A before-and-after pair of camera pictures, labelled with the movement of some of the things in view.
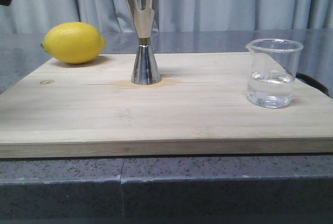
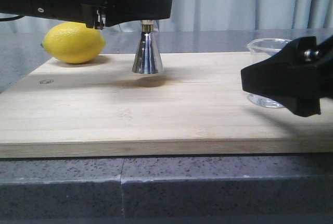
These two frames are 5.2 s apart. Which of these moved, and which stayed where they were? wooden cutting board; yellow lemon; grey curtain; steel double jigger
Moved: steel double jigger
Stayed: grey curtain; wooden cutting board; yellow lemon
